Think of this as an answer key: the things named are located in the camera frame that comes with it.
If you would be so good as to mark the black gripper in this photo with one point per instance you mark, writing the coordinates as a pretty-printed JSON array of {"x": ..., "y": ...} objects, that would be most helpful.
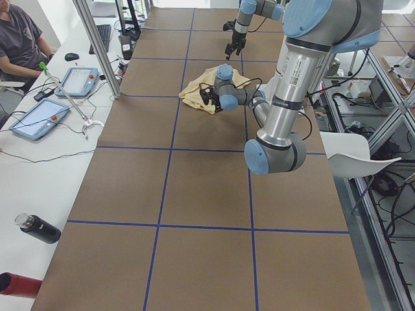
[
  {"x": 216, "y": 101},
  {"x": 238, "y": 38}
]

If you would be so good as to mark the cream long-sleeve printed shirt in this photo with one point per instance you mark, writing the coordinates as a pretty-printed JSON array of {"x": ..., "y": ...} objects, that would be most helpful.
[{"x": 197, "y": 90}]

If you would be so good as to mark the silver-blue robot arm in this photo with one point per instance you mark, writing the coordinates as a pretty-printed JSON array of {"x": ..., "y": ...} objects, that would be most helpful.
[
  {"x": 240, "y": 25},
  {"x": 313, "y": 29}
]

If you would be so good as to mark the black keyboard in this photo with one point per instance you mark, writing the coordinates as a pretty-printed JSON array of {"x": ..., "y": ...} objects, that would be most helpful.
[{"x": 104, "y": 32}]

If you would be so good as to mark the metal rod green tip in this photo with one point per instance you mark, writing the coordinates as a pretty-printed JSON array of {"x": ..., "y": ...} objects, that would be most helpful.
[{"x": 87, "y": 121}]

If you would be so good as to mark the far blue teach pendant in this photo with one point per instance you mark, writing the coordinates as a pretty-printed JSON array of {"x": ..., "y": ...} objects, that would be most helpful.
[{"x": 78, "y": 82}]

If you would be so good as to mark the blue teach pendant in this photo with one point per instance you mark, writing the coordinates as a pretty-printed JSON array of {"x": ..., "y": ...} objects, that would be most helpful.
[
  {"x": 78, "y": 82},
  {"x": 40, "y": 119}
]

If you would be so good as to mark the black computer mouse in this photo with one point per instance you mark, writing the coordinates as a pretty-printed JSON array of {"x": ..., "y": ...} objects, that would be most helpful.
[{"x": 71, "y": 56}]

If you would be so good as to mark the white plastic chair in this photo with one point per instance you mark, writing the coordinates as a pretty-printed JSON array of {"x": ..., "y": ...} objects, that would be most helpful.
[{"x": 349, "y": 155}]

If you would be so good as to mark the near blue teach pendant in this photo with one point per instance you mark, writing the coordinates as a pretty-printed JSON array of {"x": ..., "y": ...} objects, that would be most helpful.
[{"x": 40, "y": 119}]

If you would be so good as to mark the seated person grey shirt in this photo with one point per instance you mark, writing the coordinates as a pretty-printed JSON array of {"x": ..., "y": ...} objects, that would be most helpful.
[{"x": 22, "y": 46}]

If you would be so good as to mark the black water bottle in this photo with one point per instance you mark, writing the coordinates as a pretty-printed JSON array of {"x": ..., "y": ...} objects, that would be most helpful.
[{"x": 38, "y": 228}]

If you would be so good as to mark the red cylinder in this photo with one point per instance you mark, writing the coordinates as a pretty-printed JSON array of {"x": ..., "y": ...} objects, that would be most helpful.
[{"x": 19, "y": 286}]

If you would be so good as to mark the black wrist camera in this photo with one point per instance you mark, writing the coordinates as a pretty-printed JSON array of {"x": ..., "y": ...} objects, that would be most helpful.
[
  {"x": 229, "y": 25},
  {"x": 206, "y": 95}
]

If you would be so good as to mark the aluminium frame post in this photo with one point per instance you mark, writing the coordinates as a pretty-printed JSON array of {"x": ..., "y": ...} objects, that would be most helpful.
[{"x": 98, "y": 46}]

